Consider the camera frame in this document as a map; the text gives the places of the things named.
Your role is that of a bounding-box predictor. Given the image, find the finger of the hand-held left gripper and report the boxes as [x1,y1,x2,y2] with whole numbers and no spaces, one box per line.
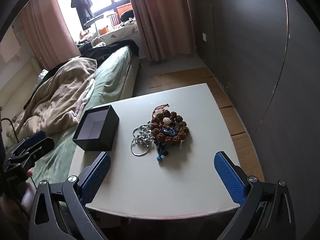
[24,137,55,161]
[11,131,47,155]

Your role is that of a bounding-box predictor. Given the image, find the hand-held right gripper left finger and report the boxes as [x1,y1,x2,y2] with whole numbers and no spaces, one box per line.
[28,151,112,240]

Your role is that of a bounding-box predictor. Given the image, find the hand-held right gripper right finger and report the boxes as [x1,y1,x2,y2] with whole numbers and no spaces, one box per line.
[213,151,297,240]

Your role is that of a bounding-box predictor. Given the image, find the silver ring bangle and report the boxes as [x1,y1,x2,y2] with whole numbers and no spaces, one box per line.
[130,140,152,157]

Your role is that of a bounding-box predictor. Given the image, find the black box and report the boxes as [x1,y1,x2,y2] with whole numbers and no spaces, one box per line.
[72,105,119,151]

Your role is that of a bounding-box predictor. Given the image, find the silver chain necklace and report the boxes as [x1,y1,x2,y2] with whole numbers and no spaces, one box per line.
[132,123,153,148]

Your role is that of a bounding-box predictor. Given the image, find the blue knotted cord tassel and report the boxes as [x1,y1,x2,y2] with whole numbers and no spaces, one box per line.
[154,140,171,163]

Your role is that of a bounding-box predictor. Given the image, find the blue pendant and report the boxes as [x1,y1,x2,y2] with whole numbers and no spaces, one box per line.
[161,127,177,137]

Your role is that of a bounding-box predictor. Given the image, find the brown seed bead bracelet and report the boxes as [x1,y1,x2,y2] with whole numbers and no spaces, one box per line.
[150,104,190,145]

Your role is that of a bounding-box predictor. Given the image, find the person's left hand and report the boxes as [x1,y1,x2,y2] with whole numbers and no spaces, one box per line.
[20,169,35,209]

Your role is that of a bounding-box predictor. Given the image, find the beige blanket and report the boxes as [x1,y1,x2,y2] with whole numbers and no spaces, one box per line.
[6,57,97,143]

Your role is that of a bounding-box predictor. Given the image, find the pink curtain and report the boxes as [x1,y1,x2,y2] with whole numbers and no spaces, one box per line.
[126,0,197,62]
[19,0,81,73]

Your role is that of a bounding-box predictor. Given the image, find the black clothes on bed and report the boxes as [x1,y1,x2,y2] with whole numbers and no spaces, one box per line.
[79,39,140,63]

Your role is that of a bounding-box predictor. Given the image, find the flattened cardboard sheets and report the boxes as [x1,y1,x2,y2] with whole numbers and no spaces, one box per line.
[149,66,266,180]

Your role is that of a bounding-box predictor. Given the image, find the patterned quilt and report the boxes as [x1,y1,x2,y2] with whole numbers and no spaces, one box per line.
[92,21,139,47]

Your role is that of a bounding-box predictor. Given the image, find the striped box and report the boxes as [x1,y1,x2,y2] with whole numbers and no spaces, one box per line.
[109,14,121,27]

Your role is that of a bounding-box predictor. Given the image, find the hanging dark clothes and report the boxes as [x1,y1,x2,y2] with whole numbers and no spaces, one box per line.
[70,0,95,30]

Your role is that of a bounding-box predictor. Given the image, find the orange box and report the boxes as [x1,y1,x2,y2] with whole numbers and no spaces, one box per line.
[117,3,132,15]

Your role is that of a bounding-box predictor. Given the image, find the black cable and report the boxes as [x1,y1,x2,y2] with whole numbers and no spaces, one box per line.
[0,118,19,142]

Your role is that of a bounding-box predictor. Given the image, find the white cloth on wall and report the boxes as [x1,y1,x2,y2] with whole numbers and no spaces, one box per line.
[0,25,22,63]

